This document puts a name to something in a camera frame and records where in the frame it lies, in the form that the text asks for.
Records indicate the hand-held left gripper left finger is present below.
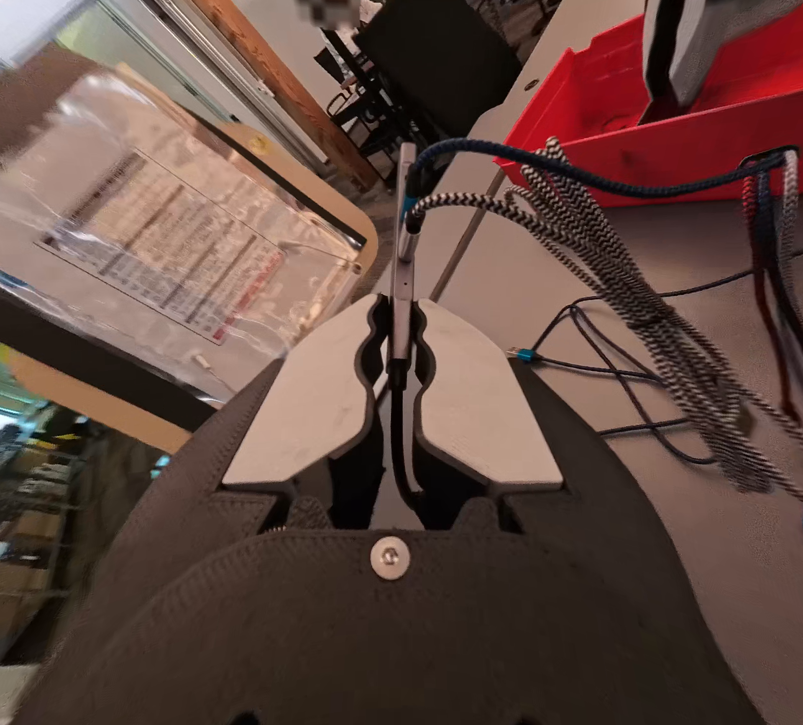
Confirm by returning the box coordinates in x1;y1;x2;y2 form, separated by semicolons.
221;294;386;494

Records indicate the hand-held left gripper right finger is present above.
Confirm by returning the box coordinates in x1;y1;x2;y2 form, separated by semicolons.
414;297;565;495

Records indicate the grey USB hub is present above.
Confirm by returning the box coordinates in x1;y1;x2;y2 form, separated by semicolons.
384;142;420;390

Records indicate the red plastic bin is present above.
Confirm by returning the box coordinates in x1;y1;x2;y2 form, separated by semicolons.
492;10;803;209

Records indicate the black white braided cable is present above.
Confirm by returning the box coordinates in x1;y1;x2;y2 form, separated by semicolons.
400;135;803;503

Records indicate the blue braided USB-C cable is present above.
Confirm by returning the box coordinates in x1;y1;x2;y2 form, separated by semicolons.
403;137;803;425

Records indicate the instruction sheet on stand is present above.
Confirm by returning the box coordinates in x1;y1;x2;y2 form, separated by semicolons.
0;110;368;432

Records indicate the black chair back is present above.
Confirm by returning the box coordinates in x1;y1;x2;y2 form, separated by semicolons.
351;0;523;143

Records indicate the instruction sheet in clear sleeve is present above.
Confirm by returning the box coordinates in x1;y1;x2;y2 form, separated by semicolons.
0;69;366;403

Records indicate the wooden beam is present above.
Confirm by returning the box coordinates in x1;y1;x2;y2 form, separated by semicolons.
118;0;381;194

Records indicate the navy braided cable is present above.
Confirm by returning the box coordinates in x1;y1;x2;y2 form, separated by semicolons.
506;270;774;470

